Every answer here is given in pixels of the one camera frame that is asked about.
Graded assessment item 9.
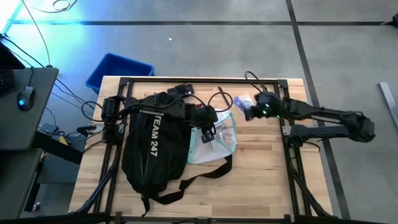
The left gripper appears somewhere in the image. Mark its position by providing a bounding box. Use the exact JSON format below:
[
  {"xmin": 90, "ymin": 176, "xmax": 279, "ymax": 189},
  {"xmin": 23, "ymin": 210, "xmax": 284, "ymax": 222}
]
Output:
[{"xmin": 185, "ymin": 104, "xmax": 219, "ymax": 144}]

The dark grey desk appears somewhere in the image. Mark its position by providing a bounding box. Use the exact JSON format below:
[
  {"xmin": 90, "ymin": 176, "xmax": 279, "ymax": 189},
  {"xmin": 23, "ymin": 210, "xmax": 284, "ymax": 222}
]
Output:
[
  {"xmin": 0, "ymin": 67, "xmax": 60, "ymax": 152},
  {"xmin": 0, "ymin": 147, "xmax": 43, "ymax": 220}
]

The black computer monitor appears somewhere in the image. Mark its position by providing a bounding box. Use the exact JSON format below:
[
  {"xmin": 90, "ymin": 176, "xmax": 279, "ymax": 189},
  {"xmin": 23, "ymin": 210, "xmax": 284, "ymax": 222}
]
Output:
[{"xmin": 0, "ymin": 41, "xmax": 26, "ymax": 70}]

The white mesh pouch teal trim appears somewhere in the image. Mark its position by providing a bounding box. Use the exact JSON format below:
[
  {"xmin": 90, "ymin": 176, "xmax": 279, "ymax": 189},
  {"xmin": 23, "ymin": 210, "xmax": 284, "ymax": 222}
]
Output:
[{"xmin": 186, "ymin": 110, "xmax": 238, "ymax": 165}]

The thin grey floor cable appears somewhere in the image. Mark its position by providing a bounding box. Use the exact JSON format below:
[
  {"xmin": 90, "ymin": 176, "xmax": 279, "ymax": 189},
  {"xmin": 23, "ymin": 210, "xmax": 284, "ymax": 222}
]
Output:
[{"xmin": 22, "ymin": 0, "xmax": 53, "ymax": 68}]

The small black device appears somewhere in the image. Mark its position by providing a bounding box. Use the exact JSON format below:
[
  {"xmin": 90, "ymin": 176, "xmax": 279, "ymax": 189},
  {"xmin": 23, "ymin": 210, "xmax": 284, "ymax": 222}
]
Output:
[{"xmin": 167, "ymin": 83, "xmax": 195, "ymax": 99}]

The black computer mouse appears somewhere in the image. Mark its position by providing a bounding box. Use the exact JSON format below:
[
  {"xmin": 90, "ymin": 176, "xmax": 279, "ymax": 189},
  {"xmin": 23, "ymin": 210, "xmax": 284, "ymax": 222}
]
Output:
[{"xmin": 17, "ymin": 86, "xmax": 37, "ymax": 112}]

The black metal table frame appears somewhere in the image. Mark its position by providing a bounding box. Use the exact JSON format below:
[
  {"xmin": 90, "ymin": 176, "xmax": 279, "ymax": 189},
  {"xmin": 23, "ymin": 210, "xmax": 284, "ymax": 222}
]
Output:
[{"xmin": 70, "ymin": 76, "xmax": 336, "ymax": 224}]

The black power adapter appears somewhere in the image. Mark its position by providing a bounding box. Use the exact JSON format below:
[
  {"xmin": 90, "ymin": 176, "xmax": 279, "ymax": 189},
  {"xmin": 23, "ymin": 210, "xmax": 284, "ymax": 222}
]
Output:
[{"xmin": 41, "ymin": 123, "xmax": 60, "ymax": 135}]

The coiled grey floor cable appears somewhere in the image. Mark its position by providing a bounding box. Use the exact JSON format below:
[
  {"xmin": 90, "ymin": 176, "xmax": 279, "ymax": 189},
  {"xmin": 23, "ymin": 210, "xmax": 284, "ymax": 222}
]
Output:
[{"xmin": 30, "ymin": 0, "xmax": 78, "ymax": 14}]

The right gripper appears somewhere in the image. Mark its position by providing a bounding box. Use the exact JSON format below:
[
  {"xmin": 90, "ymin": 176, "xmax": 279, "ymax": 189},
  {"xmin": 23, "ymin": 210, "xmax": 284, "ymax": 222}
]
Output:
[{"xmin": 244, "ymin": 91, "xmax": 283, "ymax": 122}]

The grey metal bar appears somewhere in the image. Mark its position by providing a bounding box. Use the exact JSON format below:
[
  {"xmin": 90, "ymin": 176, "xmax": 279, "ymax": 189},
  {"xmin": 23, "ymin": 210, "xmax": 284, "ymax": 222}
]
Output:
[{"xmin": 378, "ymin": 82, "xmax": 398, "ymax": 130}]

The black floor cable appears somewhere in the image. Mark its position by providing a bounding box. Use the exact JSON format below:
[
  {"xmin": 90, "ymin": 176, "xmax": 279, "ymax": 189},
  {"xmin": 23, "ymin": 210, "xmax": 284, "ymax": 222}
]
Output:
[
  {"xmin": 55, "ymin": 77, "xmax": 86, "ymax": 103},
  {"xmin": 0, "ymin": 33, "xmax": 47, "ymax": 68}
]

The blue plastic bin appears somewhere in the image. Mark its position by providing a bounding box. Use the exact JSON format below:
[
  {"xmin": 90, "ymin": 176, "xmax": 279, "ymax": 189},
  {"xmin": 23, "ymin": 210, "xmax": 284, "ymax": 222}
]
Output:
[{"xmin": 85, "ymin": 52, "xmax": 155, "ymax": 95}]

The red patterned small packet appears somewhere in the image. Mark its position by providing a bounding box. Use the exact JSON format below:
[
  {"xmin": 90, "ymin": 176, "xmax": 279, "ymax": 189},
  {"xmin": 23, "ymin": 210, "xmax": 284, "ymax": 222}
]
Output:
[{"xmin": 217, "ymin": 123, "xmax": 234, "ymax": 147}]

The black backpack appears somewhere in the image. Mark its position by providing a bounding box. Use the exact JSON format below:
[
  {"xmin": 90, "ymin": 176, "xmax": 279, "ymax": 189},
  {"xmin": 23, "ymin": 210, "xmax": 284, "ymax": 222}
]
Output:
[{"xmin": 121, "ymin": 91, "xmax": 234, "ymax": 218}]

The black keyboard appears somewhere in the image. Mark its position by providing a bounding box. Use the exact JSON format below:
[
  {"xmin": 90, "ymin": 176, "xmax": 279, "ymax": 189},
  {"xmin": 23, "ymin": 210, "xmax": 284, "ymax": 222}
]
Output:
[{"xmin": 0, "ymin": 68, "xmax": 16, "ymax": 96}]

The clear bag with purple item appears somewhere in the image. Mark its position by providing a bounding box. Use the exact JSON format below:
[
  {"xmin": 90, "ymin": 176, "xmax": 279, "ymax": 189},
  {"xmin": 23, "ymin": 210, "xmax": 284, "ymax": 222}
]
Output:
[{"xmin": 233, "ymin": 93, "xmax": 256, "ymax": 114}]

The black desk support beam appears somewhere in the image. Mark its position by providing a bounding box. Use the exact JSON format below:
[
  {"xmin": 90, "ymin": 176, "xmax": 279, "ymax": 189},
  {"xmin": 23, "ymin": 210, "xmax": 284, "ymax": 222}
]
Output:
[{"xmin": 32, "ymin": 130, "xmax": 84, "ymax": 165}]

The black pen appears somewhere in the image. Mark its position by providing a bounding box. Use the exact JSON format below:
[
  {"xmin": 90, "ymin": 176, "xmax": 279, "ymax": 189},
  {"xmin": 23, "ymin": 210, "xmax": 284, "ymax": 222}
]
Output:
[{"xmin": 217, "ymin": 86, "xmax": 231, "ymax": 107}]

